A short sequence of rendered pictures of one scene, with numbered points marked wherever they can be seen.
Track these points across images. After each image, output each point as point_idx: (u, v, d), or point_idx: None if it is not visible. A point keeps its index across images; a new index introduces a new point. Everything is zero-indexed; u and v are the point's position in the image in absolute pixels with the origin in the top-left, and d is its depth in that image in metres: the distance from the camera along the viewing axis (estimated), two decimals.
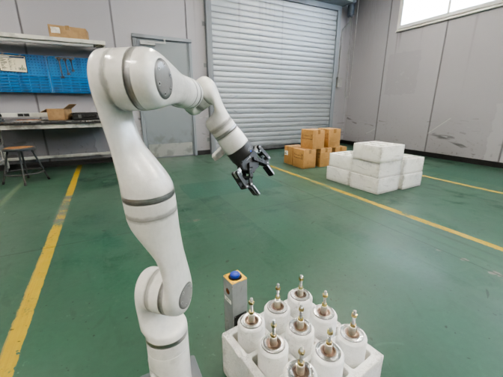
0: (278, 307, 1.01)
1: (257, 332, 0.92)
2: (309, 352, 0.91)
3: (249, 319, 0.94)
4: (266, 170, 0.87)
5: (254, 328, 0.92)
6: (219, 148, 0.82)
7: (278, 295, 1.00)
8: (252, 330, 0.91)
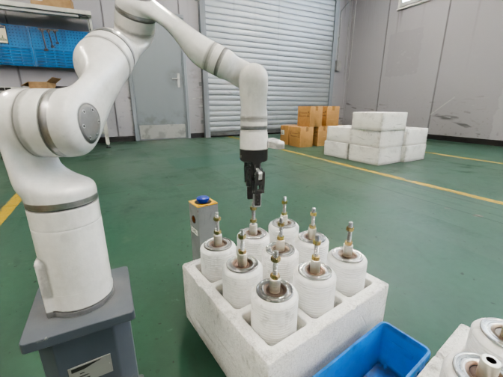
0: (249, 231, 0.80)
1: (223, 255, 0.70)
2: (292, 281, 0.70)
3: (215, 242, 0.73)
4: (260, 200, 0.74)
5: (221, 250, 0.71)
6: (272, 139, 0.75)
7: (254, 217, 0.79)
8: (217, 253, 0.70)
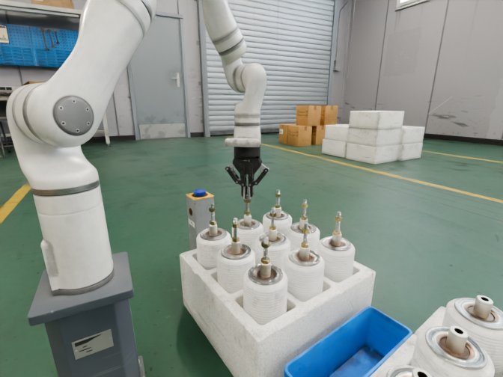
0: (248, 223, 0.83)
1: (218, 244, 0.74)
2: (283, 269, 0.73)
3: (210, 232, 0.76)
4: (243, 192, 0.80)
5: (215, 239, 0.74)
6: (247, 138, 0.71)
7: (248, 209, 0.82)
8: (212, 242, 0.74)
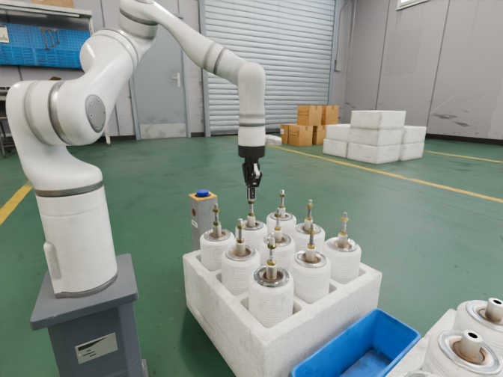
0: (248, 224, 0.82)
1: (222, 244, 0.73)
2: (288, 270, 0.72)
3: (215, 233, 0.75)
4: (255, 194, 0.79)
5: (220, 240, 0.73)
6: (269, 135, 0.78)
7: (251, 211, 0.81)
8: (216, 243, 0.73)
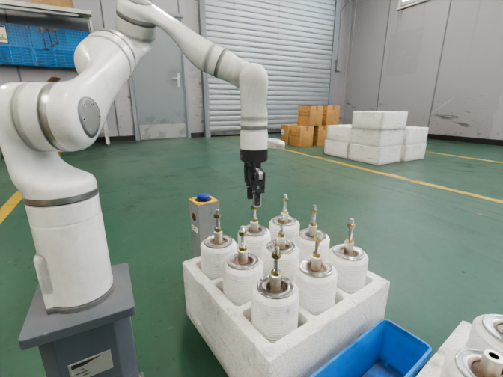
0: (255, 227, 0.81)
1: (223, 252, 0.70)
2: (292, 278, 0.70)
3: (215, 239, 0.73)
4: (260, 200, 0.74)
5: (221, 247, 0.70)
6: (272, 139, 0.75)
7: (253, 217, 0.79)
8: (218, 250, 0.70)
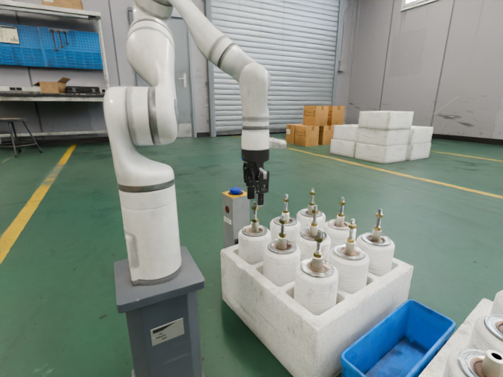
0: None
1: (241, 237, 0.78)
2: None
3: (251, 227, 0.81)
4: (263, 199, 0.75)
5: (243, 233, 0.79)
6: (272, 138, 0.76)
7: (285, 209, 0.86)
8: (240, 233, 0.79)
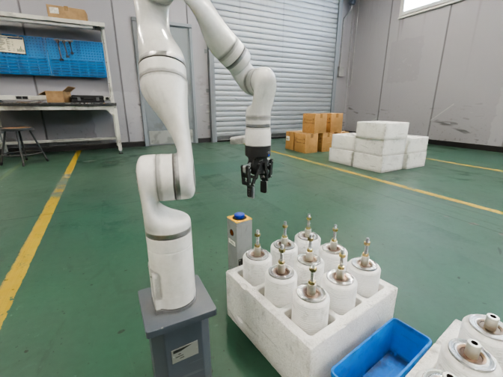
0: None
1: (271, 257, 0.90)
2: (319, 285, 0.86)
3: (259, 253, 0.89)
4: (261, 185, 0.87)
5: (269, 254, 0.90)
6: (240, 136, 0.82)
7: (284, 233, 0.95)
8: (269, 258, 0.89)
